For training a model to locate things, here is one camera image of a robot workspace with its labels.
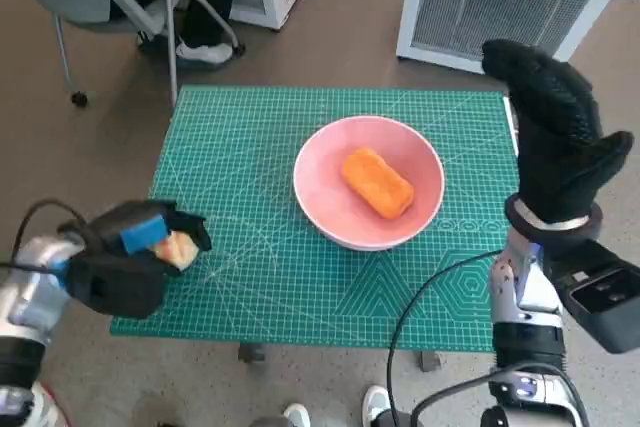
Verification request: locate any long orange toy bread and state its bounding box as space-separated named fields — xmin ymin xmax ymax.
xmin=341 ymin=146 xmax=415 ymax=221

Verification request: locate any person in white trousers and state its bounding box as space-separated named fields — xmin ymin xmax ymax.
xmin=29 ymin=380 xmax=69 ymax=427

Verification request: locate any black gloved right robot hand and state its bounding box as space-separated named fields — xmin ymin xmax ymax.
xmin=480 ymin=39 xmax=635 ymax=226

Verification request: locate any round toy bread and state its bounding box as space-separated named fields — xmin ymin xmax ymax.
xmin=152 ymin=230 xmax=200 ymax=271

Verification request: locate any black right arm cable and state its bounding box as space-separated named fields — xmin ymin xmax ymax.
xmin=387 ymin=249 xmax=504 ymax=427

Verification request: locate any grey table foot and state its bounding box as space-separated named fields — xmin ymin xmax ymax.
xmin=238 ymin=343 xmax=266 ymax=363
xmin=418 ymin=349 xmax=442 ymax=372

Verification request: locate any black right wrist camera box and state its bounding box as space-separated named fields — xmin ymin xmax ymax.
xmin=542 ymin=239 xmax=640 ymax=354

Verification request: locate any white shoe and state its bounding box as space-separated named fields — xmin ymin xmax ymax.
xmin=362 ymin=384 xmax=393 ymax=427
xmin=283 ymin=402 xmax=312 ymax=427

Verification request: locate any large white mesh cabinet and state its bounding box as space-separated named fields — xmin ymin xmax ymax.
xmin=395 ymin=0 xmax=640 ymax=76

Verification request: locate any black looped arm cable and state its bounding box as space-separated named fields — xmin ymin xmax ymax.
xmin=409 ymin=364 xmax=591 ymax=427

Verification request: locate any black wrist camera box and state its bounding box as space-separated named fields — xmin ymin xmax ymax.
xmin=64 ymin=251 xmax=169 ymax=319
xmin=542 ymin=239 xmax=640 ymax=354

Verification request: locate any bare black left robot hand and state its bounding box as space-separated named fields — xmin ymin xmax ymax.
xmin=83 ymin=199 xmax=214 ymax=276

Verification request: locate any green cutting mat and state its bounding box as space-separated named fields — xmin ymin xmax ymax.
xmin=109 ymin=85 xmax=521 ymax=354

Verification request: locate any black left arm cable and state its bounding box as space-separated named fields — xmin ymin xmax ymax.
xmin=0 ymin=199 xmax=90 ymax=276

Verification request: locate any pink bowl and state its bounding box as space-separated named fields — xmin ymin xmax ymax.
xmin=292 ymin=115 xmax=446 ymax=252

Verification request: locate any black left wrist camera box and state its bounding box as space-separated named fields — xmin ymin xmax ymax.
xmin=64 ymin=251 xmax=169 ymax=319

